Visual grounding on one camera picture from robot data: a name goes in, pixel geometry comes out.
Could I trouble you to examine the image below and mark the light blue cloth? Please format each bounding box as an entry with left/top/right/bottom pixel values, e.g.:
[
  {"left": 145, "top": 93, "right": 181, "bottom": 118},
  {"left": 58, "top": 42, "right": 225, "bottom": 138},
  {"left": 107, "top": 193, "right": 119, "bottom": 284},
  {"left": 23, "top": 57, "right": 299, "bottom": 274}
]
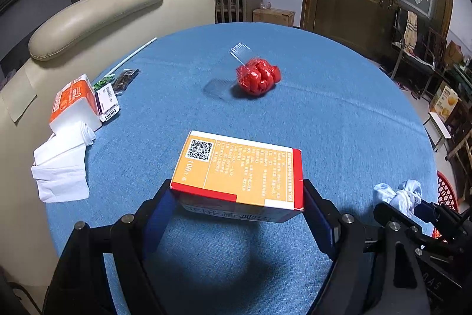
[{"left": 373, "top": 179, "right": 422, "bottom": 218}]

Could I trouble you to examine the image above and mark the orange cardboard box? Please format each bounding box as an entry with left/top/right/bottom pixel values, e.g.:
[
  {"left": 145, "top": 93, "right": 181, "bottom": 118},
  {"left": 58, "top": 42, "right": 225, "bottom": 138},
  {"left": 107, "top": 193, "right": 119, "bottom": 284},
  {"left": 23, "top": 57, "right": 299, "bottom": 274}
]
[{"left": 171, "top": 130, "right": 304, "bottom": 223}]

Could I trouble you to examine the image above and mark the red plastic bag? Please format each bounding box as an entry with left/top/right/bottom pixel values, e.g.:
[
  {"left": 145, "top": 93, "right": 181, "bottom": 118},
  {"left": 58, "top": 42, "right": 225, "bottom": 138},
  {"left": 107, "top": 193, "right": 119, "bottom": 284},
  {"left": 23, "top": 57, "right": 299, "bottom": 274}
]
[{"left": 236, "top": 58, "right": 282, "bottom": 97}]

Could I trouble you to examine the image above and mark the clear plastic wrapper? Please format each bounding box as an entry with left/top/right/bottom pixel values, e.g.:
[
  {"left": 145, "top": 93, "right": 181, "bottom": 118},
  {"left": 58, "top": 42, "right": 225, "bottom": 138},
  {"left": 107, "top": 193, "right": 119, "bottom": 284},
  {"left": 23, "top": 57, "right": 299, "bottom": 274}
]
[{"left": 202, "top": 42, "right": 254, "bottom": 102}]

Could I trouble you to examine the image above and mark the red plastic mesh basket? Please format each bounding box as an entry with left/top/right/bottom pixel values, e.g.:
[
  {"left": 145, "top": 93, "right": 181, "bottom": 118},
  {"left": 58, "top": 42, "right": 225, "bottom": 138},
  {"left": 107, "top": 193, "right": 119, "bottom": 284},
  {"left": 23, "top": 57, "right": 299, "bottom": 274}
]
[{"left": 432, "top": 171, "right": 461, "bottom": 244}]

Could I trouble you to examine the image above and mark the small white step stool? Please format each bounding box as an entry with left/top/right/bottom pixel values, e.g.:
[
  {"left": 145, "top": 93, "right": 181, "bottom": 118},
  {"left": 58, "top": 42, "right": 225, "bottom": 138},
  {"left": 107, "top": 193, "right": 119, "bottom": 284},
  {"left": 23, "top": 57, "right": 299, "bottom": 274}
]
[{"left": 423, "top": 111, "right": 451, "bottom": 152}]

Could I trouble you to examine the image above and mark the orange printed carton box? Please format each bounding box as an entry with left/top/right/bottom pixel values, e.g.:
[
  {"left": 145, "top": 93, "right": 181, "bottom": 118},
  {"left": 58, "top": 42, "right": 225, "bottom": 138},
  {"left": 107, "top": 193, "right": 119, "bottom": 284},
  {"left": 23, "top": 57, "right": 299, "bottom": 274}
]
[{"left": 430, "top": 81, "right": 458, "bottom": 122}]

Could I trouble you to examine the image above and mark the white tissue paper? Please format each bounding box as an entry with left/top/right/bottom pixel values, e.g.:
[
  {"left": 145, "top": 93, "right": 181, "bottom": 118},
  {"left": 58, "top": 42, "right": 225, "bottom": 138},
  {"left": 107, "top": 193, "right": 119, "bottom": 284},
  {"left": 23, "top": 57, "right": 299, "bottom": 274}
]
[{"left": 31, "top": 122, "right": 95, "bottom": 203}]

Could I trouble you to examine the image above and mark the small white labelled packet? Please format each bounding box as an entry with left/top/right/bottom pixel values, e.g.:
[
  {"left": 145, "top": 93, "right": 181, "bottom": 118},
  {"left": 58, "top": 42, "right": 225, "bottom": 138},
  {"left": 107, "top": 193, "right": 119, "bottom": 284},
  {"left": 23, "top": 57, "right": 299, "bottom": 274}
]
[{"left": 95, "top": 83, "right": 120, "bottom": 123}]

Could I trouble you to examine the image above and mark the blue round tablecloth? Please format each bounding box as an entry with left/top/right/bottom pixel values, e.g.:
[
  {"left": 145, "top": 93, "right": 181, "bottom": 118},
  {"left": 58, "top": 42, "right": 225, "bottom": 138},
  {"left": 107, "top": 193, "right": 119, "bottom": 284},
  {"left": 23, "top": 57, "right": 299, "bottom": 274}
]
[{"left": 46, "top": 23, "right": 437, "bottom": 314}]

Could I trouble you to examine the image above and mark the dark green snack packet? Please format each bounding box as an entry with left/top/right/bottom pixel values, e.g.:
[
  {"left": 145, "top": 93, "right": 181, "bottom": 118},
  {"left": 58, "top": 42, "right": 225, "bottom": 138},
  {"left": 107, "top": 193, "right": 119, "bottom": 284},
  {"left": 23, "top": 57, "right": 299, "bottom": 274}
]
[{"left": 92, "top": 69, "right": 141, "bottom": 96}]

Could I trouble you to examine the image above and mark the orange white tissue box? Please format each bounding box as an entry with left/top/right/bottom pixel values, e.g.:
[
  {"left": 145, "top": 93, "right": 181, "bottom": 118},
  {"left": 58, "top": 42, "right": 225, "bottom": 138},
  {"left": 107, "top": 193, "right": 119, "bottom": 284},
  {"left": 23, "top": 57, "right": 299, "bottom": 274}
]
[{"left": 49, "top": 74, "right": 101, "bottom": 133}]

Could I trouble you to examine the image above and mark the dark chair with striped cloth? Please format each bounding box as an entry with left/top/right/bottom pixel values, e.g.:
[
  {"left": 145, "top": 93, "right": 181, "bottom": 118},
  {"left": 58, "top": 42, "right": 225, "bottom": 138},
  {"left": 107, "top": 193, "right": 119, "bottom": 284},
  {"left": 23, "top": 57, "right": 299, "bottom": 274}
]
[{"left": 388, "top": 6, "right": 446, "bottom": 97}]

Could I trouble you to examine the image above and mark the beige leather sofa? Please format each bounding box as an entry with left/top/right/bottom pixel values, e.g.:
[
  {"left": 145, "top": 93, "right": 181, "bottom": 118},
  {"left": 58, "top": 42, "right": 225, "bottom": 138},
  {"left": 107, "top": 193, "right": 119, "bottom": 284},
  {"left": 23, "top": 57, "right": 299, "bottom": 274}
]
[{"left": 1, "top": 0, "right": 215, "bottom": 294}]

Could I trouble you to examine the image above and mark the cardboard box by wall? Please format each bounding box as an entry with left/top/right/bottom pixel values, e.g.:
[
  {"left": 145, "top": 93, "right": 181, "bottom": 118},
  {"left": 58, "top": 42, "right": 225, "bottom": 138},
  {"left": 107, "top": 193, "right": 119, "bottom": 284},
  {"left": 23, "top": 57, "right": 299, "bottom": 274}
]
[{"left": 253, "top": 8, "right": 295, "bottom": 27}]

